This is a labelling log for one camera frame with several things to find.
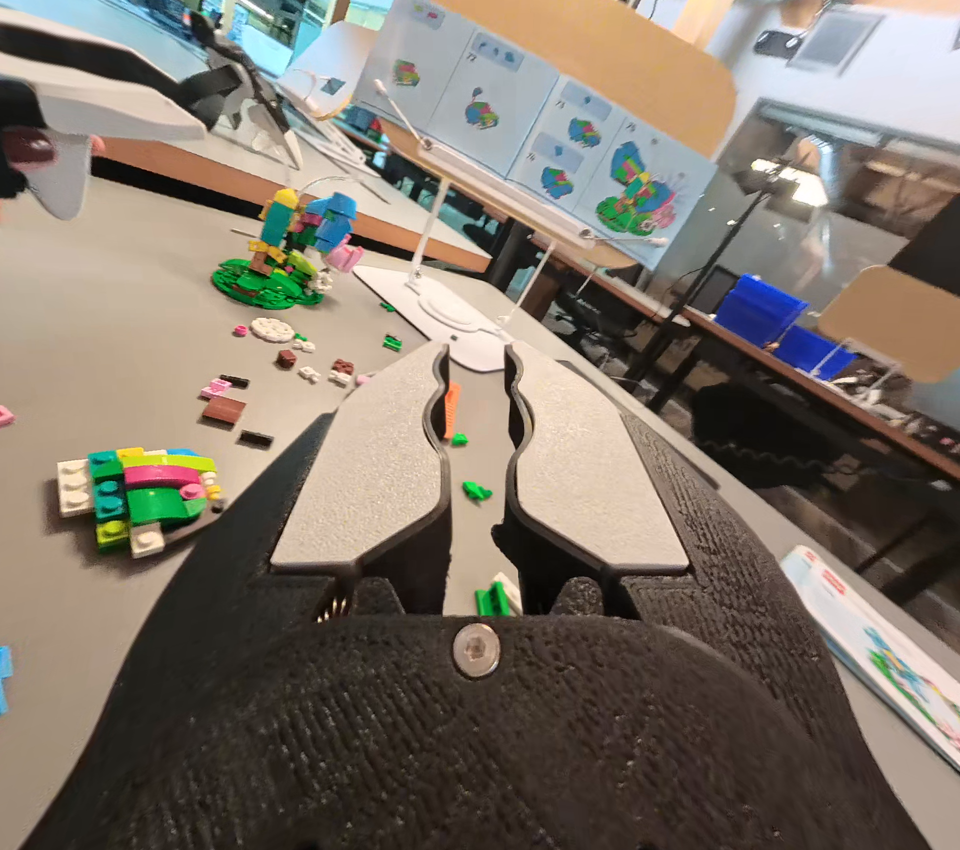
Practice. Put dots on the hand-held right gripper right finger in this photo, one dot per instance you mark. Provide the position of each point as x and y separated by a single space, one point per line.
592 468

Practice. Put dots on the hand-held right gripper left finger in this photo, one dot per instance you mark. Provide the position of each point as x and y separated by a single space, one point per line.
360 468

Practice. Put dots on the light blue instruction booklet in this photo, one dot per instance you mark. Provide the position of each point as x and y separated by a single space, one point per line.
525 115

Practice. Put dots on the brown and white lego piece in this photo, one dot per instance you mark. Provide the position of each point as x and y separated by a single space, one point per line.
341 370

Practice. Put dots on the small brown lego brick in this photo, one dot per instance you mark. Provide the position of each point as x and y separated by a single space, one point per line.
286 360

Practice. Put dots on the brown lego plate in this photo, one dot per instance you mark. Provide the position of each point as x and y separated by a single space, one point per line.
223 411

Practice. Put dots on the white round lego plate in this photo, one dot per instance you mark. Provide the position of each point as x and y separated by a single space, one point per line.
272 329

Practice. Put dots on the pink lego plate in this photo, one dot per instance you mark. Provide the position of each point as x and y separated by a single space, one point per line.
216 388

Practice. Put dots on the multicoloured lego wing assembly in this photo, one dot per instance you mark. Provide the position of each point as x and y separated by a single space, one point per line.
150 494

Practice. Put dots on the lego butterfly model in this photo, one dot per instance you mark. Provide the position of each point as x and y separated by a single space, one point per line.
330 220

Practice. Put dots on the blue lego piece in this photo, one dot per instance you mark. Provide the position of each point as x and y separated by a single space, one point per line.
4 677

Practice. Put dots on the person's left hand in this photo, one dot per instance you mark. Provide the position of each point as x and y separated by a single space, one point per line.
30 149

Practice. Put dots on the orange carrot brick piece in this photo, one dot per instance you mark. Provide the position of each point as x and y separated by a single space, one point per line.
451 409

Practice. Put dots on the blue storage bin stack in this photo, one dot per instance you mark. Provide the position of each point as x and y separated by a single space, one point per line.
761 306

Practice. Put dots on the wood-edged desk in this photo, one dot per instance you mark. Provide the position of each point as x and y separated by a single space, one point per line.
375 205
862 408

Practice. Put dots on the black studio light stand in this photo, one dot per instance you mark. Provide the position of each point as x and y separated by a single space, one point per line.
761 179

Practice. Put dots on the wooden book stand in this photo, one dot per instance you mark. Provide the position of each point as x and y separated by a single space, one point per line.
570 18
892 318

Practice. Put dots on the open instruction booklet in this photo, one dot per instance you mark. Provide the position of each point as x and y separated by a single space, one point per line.
877 647

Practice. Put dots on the black panel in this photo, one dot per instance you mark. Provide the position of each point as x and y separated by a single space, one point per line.
930 250

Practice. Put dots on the black wall device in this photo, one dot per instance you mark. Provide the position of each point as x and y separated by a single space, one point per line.
776 42

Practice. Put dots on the wall vent grille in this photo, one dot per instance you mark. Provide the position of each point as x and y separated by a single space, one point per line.
836 40

